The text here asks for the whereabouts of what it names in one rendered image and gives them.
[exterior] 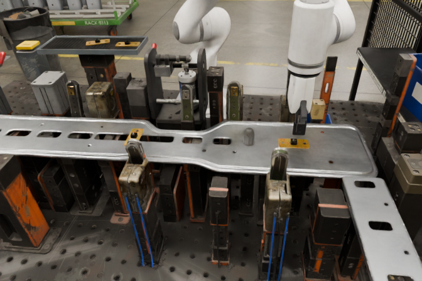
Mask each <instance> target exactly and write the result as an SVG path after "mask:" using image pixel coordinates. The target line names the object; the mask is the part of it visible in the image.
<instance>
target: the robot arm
mask: <svg viewBox="0 0 422 281"><path fill-rule="evenodd" d="M218 1H219V0H187V1H186V2H185V3H184V5H183V6H182V7H181V8H180V10H179V11H178V12H177V14H176V16H175V18H174V21H173V34H174V36H175V38H176V40H177V41H179V42H180V43H183V44H193V43H198V42H201V41H203V42H202V43H201V44H200V45H199V46H198V47H197V48H195V49H194V50H193V51H192V52H191V53H190V55H191V57H192V59H191V61H190V63H197V55H198V52H199V49H200V48H205V52H206V59H207V70H208V68H209V67H210V66H217V54H218V52H219V50H220V48H221V46H222V45H223V44H224V42H225V40H226V39H227V37H228V35H229V32H230V26H231V23H230V17H229V14H228V13H227V11H226V10H224V9H222V8H218V7H215V5H216V4H217V3H218ZM354 31H355V19H354V15H353V13H352V10H351V8H350V6H349V4H348V2H347V0H296V1H295V2H294V5H293V16H292V23H291V34H290V40H289V52H288V62H287V67H288V71H289V73H290V74H291V76H290V80H289V88H288V105H289V114H290V115H295V122H293V131H292V134H293V135H305V131H306V124H307V114H309V113H310V110H311V104H312V100H313V91H314V86H315V77H317V76H319V74H320V72H321V71H322V70H323V66H324V62H325V55H326V52H327V49H328V47H329V46H330V45H333V44H335V43H339V42H343V41H345V40H347V39H349V38H350V37H351V36H352V35H353V33H354ZM298 115H301V116H300V118H298Z"/></svg>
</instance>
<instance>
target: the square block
mask: <svg viewBox="0 0 422 281"><path fill-rule="evenodd" d="M388 189H389V191H390V194H391V196H392V198H393V200H394V202H395V204H396V207H397V209H398V211H399V214H400V215H401V218H402V220H403V222H404V225H405V227H406V229H407V231H408V233H409V235H410V238H411V240H412V241H414V239H415V237H416V235H417V234H418V232H419V229H420V228H421V225H422V154H401V155H400V157H399V160H398V161H397V162H396V166H395V168H394V175H393V177H392V180H391V183H390V185H389V187H388ZM379 230H387V231H392V226H391V224H390V223H387V222H382V223H381V225H380V227H379Z"/></svg>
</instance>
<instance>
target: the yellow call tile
mask: <svg viewBox="0 0 422 281"><path fill-rule="evenodd" d="M39 44H40V41H24V42H22V43H21V44H19V45H18V46H16V49H17V50H32V49H33V48H34V47H36V46H38V45H39Z"/></svg>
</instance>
